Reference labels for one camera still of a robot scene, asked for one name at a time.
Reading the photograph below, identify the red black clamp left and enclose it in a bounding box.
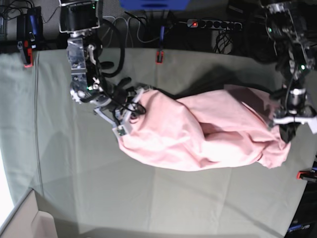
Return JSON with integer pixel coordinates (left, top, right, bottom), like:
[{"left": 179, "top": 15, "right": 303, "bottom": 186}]
[{"left": 16, "top": 14, "right": 36, "bottom": 68}]

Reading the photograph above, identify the white cable on floor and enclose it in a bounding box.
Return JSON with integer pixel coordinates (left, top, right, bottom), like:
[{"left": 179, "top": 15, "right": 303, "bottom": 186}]
[{"left": 99, "top": 14, "right": 161, "bottom": 48}]

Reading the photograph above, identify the red black clamp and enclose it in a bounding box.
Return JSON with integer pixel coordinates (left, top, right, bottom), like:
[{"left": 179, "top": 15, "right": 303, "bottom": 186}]
[
  {"left": 16, "top": 14, "right": 36, "bottom": 68},
  {"left": 297, "top": 160, "right": 317, "bottom": 183},
  {"left": 156, "top": 26, "right": 165, "bottom": 64}
]

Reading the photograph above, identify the pink t-shirt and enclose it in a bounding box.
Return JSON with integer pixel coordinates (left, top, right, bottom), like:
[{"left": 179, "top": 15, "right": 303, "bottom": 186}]
[{"left": 118, "top": 85, "right": 291, "bottom": 172}]

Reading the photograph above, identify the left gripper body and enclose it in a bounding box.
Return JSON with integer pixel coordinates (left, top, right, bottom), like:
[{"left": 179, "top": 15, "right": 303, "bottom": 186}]
[{"left": 282, "top": 86, "right": 307, "bottom": 116}]

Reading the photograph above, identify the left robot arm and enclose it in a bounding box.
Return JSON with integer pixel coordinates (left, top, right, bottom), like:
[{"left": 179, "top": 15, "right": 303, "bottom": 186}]
[{"left": 260, "top": 0, "right": 317, "bottom": 143}]

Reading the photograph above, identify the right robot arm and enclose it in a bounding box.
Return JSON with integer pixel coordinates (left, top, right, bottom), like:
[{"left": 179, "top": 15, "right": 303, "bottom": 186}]
[{"left": 59, "top": 0, "right": 128, "bottom": 110}]

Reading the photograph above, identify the white cardboard box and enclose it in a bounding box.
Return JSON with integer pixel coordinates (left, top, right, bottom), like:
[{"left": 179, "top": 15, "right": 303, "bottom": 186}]
[{"left": 0, "top": 189, "right": 58, "bottom": 238}]

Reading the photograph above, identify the black power strip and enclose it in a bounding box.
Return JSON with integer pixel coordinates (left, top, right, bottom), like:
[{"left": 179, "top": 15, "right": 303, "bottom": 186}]
[{"left": 186, "top": 19, "right": 243, "bottom": 31}]

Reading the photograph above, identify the blue plastic box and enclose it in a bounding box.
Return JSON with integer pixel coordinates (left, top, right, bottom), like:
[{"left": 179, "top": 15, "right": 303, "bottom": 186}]
[{"left": 119, "top": 0, "right": 190, "bottom": 10}]

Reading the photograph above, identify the red black clamp right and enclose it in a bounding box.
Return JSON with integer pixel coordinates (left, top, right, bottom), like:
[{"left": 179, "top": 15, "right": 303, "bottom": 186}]
[{"left": 297, "top": 160, "right": 317, "bottom": 183}]

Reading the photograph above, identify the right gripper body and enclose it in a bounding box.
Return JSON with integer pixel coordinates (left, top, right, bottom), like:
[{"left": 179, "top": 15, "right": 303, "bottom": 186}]
[{"left": 95, "top": 84, "right": 129, "bottom": 111}]

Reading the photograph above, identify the red black clamp middle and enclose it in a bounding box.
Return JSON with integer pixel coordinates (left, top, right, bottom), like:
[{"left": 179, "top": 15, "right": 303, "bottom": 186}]
[{"left": 156, "top": 26, "right": 165, "bottom": 64}]

